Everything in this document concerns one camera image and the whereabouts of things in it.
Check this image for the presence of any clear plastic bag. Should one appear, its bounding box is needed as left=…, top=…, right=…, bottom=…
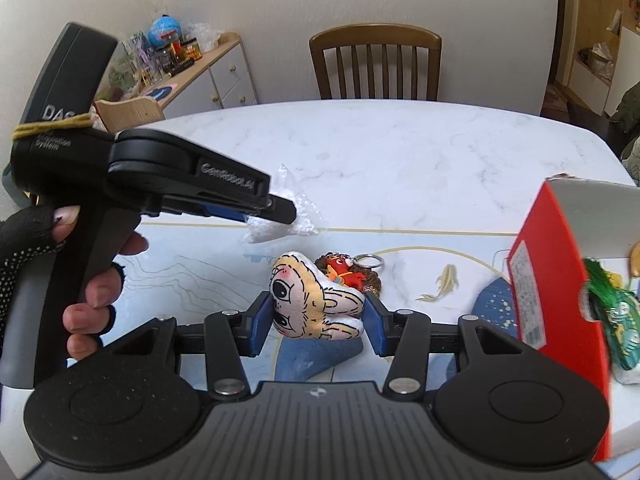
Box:
left=242, top=162, right=323, bottom=246

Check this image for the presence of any crumpled clear plastic wrap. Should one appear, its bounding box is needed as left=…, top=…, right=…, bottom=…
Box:
left=185, top=22, right=221, bottom=53

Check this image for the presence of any white sideboard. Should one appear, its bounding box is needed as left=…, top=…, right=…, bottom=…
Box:
left=95, top=32, right=261, bottom=122

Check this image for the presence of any red cardboard box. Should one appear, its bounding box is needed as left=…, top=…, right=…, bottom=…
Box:
left=507, top=174, right=640, bottom=463

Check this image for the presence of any printed table mat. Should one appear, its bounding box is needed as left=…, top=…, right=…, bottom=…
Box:
left=75, top=222, right=523, bottom=396

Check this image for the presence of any dark glass jar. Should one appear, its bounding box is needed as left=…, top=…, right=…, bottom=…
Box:
left=154, top=47, right=176, bottom=76

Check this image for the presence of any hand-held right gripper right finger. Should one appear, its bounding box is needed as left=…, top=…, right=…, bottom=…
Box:
left=362, top=292, right=521, bottom=397

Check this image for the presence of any green-haired doll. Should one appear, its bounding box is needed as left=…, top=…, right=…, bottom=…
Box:
left=582, top=257, right=640, bottom=386

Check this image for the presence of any brown wooden chair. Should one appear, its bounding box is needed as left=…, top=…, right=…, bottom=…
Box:
left=308, top=24, right=443, bottom=101

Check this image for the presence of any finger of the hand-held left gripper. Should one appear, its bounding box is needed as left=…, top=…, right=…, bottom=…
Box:
left=245, top=193, right=299, bottom=227
left=160, top=196, right=249, bottom=225

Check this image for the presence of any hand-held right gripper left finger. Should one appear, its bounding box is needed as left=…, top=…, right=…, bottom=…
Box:
left=115, top=291, right=274, bottom=397

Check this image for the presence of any green padded jacket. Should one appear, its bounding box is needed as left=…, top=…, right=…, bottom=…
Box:
left=611, top=77, right=640, bottom=186

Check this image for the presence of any blue globe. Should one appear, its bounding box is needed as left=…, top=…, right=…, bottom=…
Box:
left=148, top=15, right=182, bottom=46

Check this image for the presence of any yellow string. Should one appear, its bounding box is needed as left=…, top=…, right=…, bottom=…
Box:
left=12, top=114, right=96, bottom=141

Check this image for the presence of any cream plush toy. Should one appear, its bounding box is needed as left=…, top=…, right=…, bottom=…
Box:
left=270, top=252, right=366, bottom=342

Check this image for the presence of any red lion keychain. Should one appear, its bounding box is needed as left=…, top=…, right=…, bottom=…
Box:
left=314, top=252, right=385, bottom=296

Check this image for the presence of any light wooden chair back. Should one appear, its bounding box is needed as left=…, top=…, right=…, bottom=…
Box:
left=95, top=95, right=166, bottom=133

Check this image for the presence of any person's left hand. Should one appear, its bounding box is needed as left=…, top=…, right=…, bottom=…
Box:
left=0, top=205, right=151, bottom=362

